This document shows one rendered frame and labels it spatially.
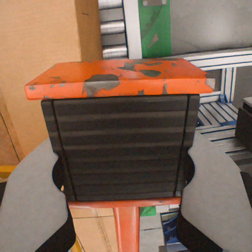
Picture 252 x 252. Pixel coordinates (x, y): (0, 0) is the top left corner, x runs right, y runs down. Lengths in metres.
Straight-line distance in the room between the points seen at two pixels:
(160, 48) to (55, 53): 1.03
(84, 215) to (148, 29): 1.27
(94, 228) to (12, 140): 1.08
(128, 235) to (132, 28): 0.65
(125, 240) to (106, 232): 1.32
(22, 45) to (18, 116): 0.15
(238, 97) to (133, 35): 0.89
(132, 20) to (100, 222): 1.20
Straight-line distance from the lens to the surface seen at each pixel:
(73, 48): 0.38
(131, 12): 0.73
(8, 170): 0.35
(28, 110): 0.45
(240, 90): 1.39
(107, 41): 0.83
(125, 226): 0.18
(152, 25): 1.33
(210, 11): 1.44
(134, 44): 0.73
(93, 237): 1.58
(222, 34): 1.48
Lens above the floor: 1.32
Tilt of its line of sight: 61 degrees down
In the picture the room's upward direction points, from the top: 177 degrees clockwise
